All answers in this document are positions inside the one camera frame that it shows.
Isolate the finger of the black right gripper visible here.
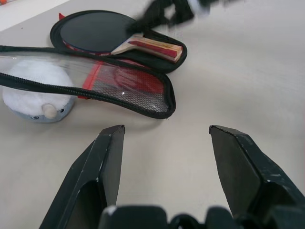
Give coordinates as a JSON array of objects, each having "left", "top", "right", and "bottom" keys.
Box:
[
  {"left": 125, "top": 0, "right": 174, "bottom": 33},
  {"left": 146, "top": 13, "right": 191, "bottom": 29}
]

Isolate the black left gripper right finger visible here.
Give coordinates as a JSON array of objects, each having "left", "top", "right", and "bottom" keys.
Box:
[{"left": 208, "top": 125, "right": 305, "bottom": 217}]

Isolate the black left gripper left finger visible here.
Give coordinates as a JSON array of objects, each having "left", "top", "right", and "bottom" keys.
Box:
[{"left": 39, "top": 124, "right": 126, "bottom": 229}]

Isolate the black rubber table tennis paddle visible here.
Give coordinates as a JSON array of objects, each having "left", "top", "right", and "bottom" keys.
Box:
[{"left": 59, "top": 13, "right": 183, "bottom": 64}]

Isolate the black zippered paddle case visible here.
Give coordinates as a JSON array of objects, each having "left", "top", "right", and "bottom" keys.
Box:
[{"left": 0, "top": 9, "right": 189, "bottom": 119}]

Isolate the white and grey plush toy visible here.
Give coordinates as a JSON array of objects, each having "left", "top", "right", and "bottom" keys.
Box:
[{"left": 2, "top": 60, "right": 76, "bottom": 124}]

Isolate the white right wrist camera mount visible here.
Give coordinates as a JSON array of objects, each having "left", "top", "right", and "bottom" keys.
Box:
[{"left": 187, "top": 0, "right": 207, "bottom": 15}]

